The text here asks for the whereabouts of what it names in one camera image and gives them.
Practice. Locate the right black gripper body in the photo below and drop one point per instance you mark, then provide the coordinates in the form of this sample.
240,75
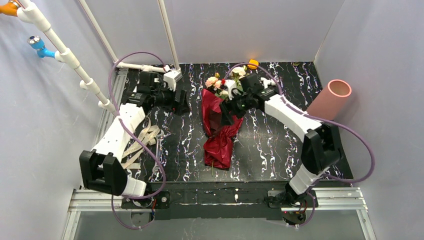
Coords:
230,108

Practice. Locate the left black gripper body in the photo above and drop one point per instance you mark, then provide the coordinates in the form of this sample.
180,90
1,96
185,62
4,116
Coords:
180,100

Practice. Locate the red flower bouquet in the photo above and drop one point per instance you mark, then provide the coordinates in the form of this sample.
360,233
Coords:
219,145

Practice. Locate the cream ribbon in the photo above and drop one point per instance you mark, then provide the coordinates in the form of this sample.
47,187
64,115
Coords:
149,136

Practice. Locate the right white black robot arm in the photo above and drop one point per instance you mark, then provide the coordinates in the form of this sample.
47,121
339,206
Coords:
321,143

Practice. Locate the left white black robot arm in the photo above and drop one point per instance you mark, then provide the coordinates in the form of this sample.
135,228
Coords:
101,167

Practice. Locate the pink cylindrical vase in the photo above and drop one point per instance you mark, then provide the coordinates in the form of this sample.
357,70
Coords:
330,100

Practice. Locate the white pipe tee fitting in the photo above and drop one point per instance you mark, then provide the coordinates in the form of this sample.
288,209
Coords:
268,83

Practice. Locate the small orange yellow cap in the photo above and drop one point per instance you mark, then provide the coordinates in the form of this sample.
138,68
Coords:
253,64

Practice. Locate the blue pipe fitting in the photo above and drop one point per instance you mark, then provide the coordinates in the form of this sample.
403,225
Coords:
39,46

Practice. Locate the orange pipe fitting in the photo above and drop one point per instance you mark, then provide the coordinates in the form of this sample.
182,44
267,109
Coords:
10,8

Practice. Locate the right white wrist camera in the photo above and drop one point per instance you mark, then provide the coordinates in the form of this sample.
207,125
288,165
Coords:
227,87

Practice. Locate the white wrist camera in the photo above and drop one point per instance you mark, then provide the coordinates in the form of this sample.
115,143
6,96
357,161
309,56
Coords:
227,87
171,77

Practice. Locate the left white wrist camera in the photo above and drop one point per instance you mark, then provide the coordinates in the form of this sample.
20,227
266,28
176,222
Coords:
171,77

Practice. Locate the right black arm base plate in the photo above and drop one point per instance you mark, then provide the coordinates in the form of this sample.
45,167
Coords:
282,199

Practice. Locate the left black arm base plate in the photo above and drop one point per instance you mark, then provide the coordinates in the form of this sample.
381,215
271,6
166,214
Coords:
155,200

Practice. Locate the white pvc pipe frame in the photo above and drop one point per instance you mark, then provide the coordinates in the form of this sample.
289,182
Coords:
78,64

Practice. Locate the aluminium rail frame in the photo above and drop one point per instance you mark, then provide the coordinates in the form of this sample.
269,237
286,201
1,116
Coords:
202,202

